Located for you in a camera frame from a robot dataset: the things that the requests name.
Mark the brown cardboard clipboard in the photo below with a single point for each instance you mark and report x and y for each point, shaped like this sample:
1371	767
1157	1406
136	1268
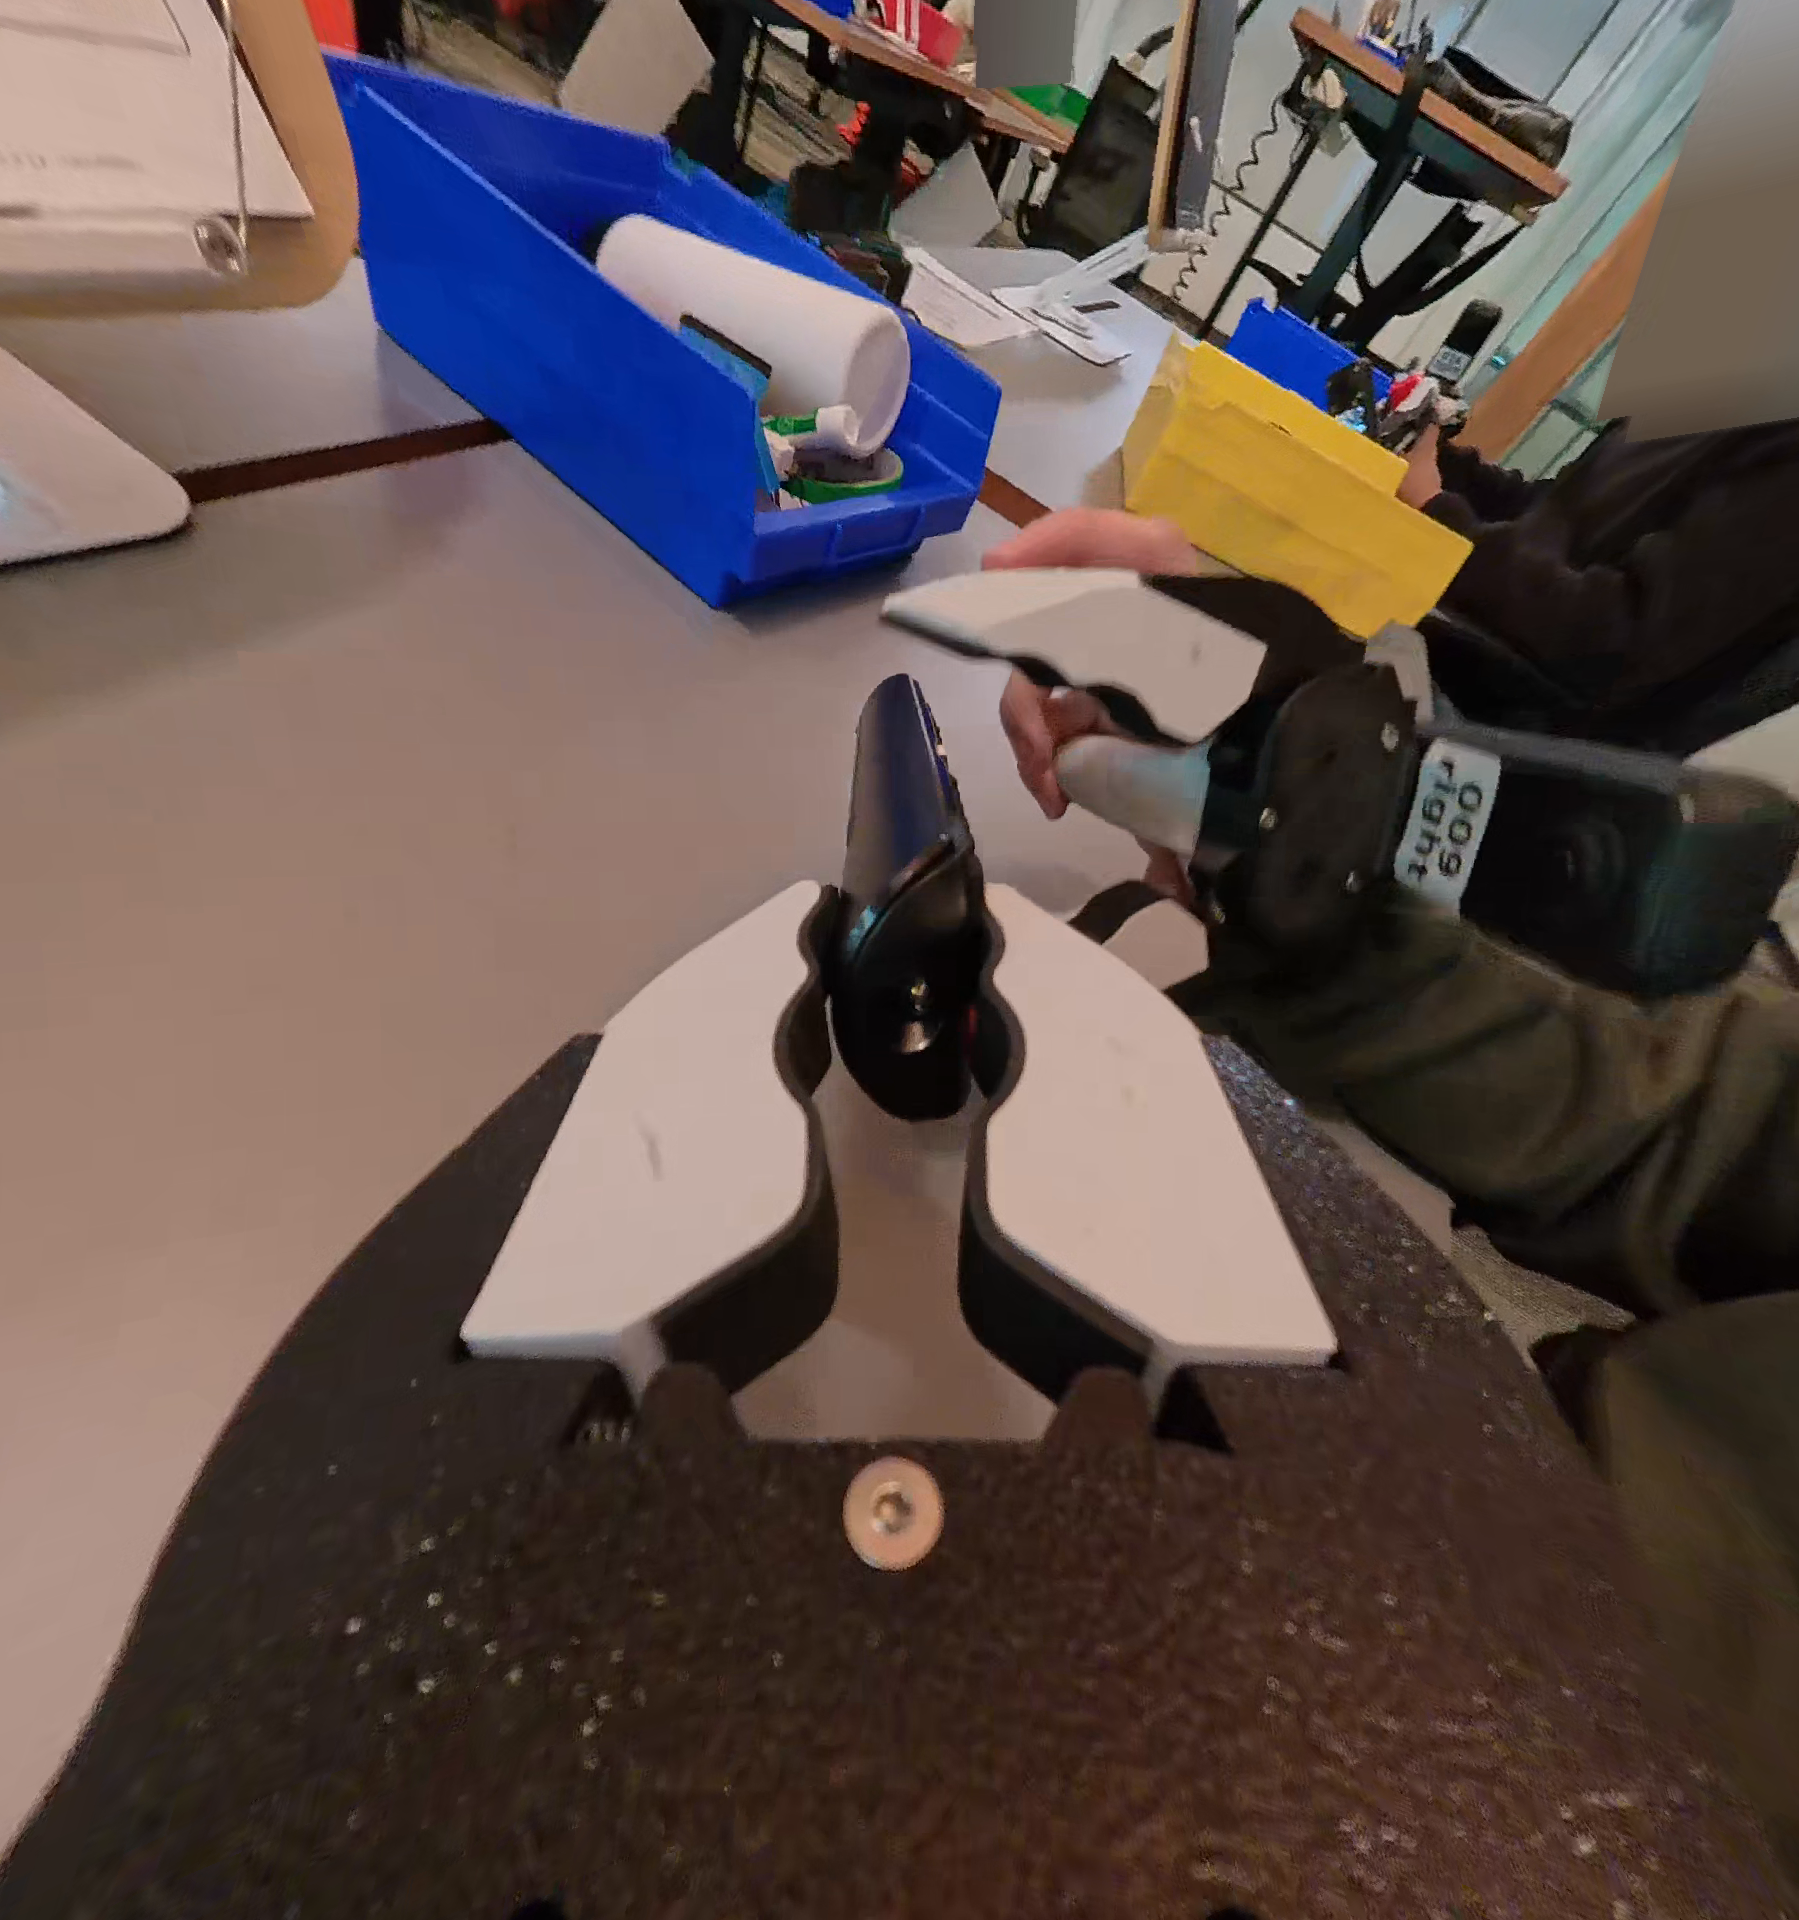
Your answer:
120	135

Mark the black remote control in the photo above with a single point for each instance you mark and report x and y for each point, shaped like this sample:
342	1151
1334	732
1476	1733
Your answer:
907	928

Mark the white papers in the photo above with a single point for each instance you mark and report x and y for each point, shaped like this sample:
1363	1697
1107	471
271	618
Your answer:
1035	308

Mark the tilted grey board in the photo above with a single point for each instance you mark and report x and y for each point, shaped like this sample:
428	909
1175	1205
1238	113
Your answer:
1184	121

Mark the large blue plastic bin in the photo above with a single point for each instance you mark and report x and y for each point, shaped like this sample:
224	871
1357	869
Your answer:
538	345

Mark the white paper roll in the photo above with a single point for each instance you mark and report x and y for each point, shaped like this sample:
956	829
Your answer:
748	313

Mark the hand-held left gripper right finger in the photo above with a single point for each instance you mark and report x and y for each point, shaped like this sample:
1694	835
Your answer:
1139	1185

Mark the white stand base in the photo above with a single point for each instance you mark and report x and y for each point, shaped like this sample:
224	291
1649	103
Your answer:
45	448

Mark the small blue plastic bin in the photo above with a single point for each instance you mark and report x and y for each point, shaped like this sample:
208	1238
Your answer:
1289	354

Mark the person's right hand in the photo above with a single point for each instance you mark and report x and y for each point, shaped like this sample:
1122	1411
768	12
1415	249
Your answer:
1035	736

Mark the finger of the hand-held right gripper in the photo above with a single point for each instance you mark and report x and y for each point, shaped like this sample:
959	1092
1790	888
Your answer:
1109	638

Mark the white tube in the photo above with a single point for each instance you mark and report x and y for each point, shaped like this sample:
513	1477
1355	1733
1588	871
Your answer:
824	429

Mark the person's right forearm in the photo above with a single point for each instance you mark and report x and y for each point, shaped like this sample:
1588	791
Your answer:
1516	1109

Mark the wooden standing desk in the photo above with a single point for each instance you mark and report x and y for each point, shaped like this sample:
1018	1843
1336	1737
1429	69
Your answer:
1423	105

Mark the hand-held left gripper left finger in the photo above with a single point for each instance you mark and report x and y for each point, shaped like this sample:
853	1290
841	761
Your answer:
659	1170

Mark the long wooden table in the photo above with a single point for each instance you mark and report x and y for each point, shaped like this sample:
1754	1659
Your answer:
901	60

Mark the green tape roll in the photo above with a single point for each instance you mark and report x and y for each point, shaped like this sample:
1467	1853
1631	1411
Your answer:
847	477

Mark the black mesh chair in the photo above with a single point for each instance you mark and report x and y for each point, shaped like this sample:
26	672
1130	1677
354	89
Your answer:
1093	159

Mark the yellow plastic bin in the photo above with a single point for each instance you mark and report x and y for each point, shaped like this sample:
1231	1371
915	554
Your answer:
1274	495

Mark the person's torso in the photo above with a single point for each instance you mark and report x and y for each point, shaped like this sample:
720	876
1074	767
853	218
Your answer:
1740	1576

